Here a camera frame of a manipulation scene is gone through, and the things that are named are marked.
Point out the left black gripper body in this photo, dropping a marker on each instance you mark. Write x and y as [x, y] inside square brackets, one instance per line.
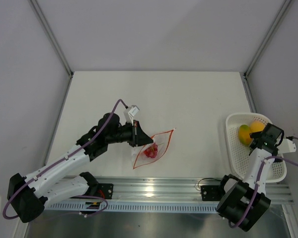
[123, 134]

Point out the red grape bunch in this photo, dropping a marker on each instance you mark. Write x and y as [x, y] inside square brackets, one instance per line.
[151, 152]

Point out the right corner frame post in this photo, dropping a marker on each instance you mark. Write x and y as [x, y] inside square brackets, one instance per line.
[277, 21]

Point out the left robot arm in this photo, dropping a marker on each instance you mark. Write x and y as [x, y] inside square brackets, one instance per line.
[29, 195]

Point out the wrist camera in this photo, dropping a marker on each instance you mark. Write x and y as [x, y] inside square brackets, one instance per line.
[130, 113]
[287, 146]

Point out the left corner frame post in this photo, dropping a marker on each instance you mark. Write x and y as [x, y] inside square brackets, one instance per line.
[34, 4]

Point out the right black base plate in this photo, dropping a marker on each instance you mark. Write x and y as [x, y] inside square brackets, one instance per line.
[211, 192]

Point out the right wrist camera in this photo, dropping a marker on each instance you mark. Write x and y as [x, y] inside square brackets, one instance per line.
[287, 146]

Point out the yellow green mango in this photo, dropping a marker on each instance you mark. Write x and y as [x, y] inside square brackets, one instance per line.
[244, 135]

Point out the corner frame post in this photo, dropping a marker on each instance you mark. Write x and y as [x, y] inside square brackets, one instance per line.
[277, 21]
[34, 4]

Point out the clear zip top bag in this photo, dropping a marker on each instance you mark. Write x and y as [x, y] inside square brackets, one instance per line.
[161, 139]

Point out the white slotted cable duct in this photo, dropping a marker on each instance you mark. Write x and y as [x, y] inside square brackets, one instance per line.
[119, 206]

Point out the orange fruit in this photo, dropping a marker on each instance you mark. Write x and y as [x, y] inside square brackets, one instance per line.
[256, 126]

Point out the white perforated plastic basket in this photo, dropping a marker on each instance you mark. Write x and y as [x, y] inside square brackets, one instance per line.
[242, 157]

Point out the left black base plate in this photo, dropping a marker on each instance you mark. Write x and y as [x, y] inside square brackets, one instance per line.
[105, 190]

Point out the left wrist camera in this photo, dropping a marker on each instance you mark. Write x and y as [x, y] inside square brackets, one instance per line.
[130, 113]

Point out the aluminium mounting rail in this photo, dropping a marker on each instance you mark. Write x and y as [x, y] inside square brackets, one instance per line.
[168, 190]

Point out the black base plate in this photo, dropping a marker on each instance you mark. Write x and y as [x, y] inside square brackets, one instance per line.
[211, 192]
[105, 190]

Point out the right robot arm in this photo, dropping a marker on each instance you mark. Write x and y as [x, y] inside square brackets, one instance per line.
[244, 200]

